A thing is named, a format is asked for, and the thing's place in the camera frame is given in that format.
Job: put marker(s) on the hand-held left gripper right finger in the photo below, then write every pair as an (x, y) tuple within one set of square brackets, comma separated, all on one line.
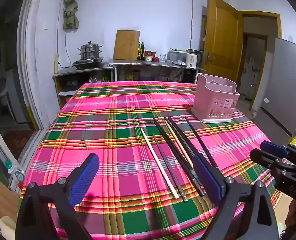
[(208, 177)]

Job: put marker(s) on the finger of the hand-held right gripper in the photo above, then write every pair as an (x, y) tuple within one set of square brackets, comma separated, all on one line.
[(274, 148), (265, 157)]

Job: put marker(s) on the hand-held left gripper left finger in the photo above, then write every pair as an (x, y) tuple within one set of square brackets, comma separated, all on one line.
[(88, 175)]

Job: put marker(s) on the pink chopstick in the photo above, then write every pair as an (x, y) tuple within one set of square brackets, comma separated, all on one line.
[(174, 173)]

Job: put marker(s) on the dark grey chopstick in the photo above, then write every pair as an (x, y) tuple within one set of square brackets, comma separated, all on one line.
[(166, 163)]

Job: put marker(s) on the light wooden chopstick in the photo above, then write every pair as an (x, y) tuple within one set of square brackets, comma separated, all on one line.
[(159, 162), (178, 143)]

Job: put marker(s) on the pink plastic utensil holder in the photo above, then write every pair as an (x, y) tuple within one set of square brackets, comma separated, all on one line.
[(213, 105)]

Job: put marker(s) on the pink green plaid tablecloth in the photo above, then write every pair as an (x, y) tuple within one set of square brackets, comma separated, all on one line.
[(100, 130)]

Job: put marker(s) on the round white fridge magnet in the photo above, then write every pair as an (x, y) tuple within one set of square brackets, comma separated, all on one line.
[(266, 100)]

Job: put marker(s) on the grey refrigerator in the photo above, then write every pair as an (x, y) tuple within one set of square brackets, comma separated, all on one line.
[(283, 85)]

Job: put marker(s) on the white green plastic item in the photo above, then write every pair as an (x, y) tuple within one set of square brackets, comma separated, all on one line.
[(15, 175)]

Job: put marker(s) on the wooden plank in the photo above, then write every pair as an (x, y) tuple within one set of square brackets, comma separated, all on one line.
[(0, 197)]

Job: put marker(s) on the low steel shelf unit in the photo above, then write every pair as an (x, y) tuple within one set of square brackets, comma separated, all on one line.
[(63, 71)]

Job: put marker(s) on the yellowish power strip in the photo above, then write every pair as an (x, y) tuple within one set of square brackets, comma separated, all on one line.
[(55, 63)]

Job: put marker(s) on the yellow wooden door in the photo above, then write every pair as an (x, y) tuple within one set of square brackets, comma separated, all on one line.
[(223, 42)]

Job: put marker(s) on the white electric kettle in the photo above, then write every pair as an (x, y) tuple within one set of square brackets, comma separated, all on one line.
[(191, 60)]

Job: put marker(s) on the steel kitchen table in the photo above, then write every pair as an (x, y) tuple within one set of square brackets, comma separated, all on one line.
[(138, 62)]

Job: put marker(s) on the steel steamer pot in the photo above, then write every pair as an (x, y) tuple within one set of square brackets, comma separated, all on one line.
[(90, 51)]

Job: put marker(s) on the clear drinking glass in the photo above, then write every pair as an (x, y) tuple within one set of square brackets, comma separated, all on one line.
[(163, 58)]

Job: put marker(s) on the red lid sauce jar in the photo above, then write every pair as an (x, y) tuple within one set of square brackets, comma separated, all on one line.
[(148, 57)]

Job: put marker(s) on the dark oil bottle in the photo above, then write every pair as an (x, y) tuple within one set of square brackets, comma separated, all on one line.
[(143, 51), (139, 52)]

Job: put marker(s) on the wooden cutting board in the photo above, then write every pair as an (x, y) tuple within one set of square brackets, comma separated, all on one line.
[(126, 45)]

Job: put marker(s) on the green hanging cloth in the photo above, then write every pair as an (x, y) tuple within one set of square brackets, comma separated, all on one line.
[(70, 15)]

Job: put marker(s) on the white sliding door frame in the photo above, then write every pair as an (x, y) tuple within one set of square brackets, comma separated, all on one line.
[(30, 67)]

